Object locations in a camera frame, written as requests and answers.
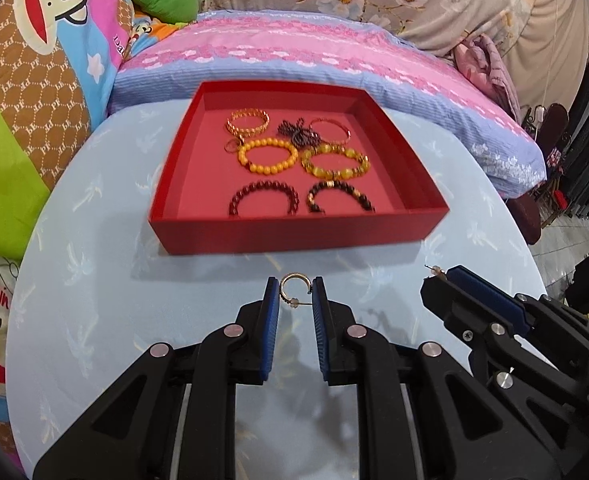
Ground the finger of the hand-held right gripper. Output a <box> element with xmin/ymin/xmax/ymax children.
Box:
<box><xmin>420</xmin><ymin>277</ymin><xmax>589</xmax><ymax>413</ymax></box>
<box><xmin>445</xmin><ymin>266</ymin><xmax>589</xmax><ymax>358</ymax></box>

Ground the pink quilted cloth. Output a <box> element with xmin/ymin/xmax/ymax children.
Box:
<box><xmin>451</xmin><ymin>35</ymin><xmax>523</xmax><ymax>122</ymax></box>

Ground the dark red metal chair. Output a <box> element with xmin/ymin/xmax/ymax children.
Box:
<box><xmin>521</xmin><ymin>102</ymin><xmax>573</xmax><ymax>172</ymax></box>

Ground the dark chain necklace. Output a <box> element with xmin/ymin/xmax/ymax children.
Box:
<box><xmin>278</xmin><ymin>117</ymin><xmax>325</xmax><ymax>149</ymax></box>

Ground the beige hanging cloth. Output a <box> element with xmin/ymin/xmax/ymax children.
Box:
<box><xmin>499</xmin><ymin>0</ymin><xmax>589</xmax><ymax>122</ymax></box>

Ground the dark red stool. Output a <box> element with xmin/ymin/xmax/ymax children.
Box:
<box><xmin>511</xmin><ymin>195</ymin><xmax>543</xmax><ymax>246</ymax></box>

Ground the thin rose gold bangle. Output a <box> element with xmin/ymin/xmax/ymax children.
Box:
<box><xmin>308</xmin><ymin>117</ymin><xmax>351</xmax><ymax>143</ymax></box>

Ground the red tray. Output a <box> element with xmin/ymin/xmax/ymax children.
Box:
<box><xmin>148</xmin><ymin>80</ymin><xmax>450</xmax><ymax>256</ymax></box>

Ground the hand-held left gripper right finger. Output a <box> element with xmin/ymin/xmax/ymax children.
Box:
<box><xmin>311</xmin><ymin>276</ymin><xmax>563</xmax><ymax>480</ymax></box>

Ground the black and gold bead bracelet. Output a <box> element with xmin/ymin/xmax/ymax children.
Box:
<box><xmin>307</xmin><ymin>180</ymin><xmax>376</xmax><ymax>215</ymax></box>

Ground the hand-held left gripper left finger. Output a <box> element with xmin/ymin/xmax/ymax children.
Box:
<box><xmin>33</xmin><ymin>276</ymin><xmax>281</xmax><ymax>480</ymax></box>

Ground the dark red bead bracelet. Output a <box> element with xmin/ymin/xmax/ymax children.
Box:
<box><xmin>229</xmin><ymin>180</ymin><xmax>301</xmax><ymax>218</ymax></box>

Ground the orange-yellow bead bracelet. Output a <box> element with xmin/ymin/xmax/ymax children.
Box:
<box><xmin>238</xmin><ymin>137</ymin><xmax>299</xmax><ymax>173</ymax></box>

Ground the chunky gold bangle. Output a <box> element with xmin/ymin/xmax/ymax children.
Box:
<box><xmin>226</xmin><ymin>109</ymin><xmax>270</xmax><ymax>137</ymax></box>

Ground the yellow-green bead bracelet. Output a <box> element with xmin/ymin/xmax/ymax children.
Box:
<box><xmin>301</xmin><ymin>143</ymin><xmax>370</xmax><ymax>181</ymax></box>

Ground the monkey cartoon printed blanket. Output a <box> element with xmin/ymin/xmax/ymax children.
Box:
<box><xmin>0</xmin><ymin>0</ymin><xmax>151</xmax><ymax>480</ymax></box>

